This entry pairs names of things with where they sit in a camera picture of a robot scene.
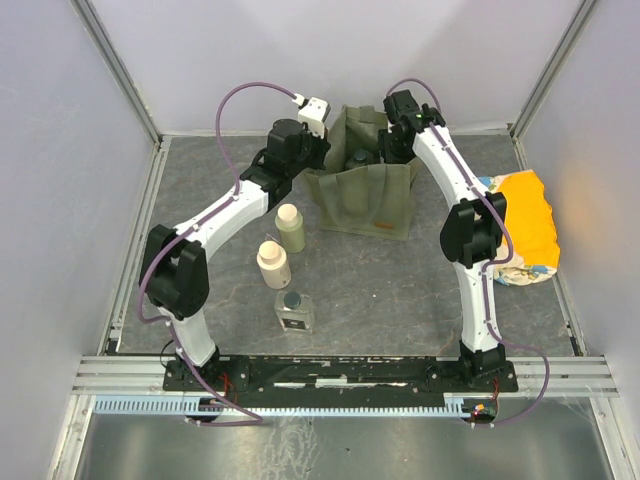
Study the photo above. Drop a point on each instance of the aluminium front rail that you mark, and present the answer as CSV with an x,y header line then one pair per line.
x,y
580,377

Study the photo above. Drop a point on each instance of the beige white-cap bottle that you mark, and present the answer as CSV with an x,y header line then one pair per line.
x,y
273,264

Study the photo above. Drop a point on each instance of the green liquid white-cap bottle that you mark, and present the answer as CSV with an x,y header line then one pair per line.
x,y
290,225

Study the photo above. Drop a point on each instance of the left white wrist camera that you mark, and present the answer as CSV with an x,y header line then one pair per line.
x,y
312,114

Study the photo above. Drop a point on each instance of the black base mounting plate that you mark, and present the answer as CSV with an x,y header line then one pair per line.
x,y
326,382

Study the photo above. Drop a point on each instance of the aluminium corner post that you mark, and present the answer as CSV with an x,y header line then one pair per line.
x,y
93,24
553,66

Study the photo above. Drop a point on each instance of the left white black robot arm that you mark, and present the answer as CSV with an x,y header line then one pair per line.
x,y
174,274

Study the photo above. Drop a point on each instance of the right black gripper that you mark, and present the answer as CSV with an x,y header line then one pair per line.
x,y
384,138

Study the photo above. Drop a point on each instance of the yellow patterned snack bag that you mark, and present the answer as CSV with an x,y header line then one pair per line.
x,y
529,221

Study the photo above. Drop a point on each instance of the left aluminium corner post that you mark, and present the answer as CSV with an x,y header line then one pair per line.
x,y
93,24

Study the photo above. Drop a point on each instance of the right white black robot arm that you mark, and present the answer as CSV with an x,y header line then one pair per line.
x,y
470,236

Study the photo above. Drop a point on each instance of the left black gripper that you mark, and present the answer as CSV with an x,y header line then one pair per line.
x,y
323,147

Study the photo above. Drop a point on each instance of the clear bottle black label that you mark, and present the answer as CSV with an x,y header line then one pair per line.
x,y
295,311

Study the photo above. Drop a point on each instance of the right aluminium corner post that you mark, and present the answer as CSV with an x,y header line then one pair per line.
x,y
553,66

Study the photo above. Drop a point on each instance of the olive green canvas bag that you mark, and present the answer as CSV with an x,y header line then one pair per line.
x,y
376,200

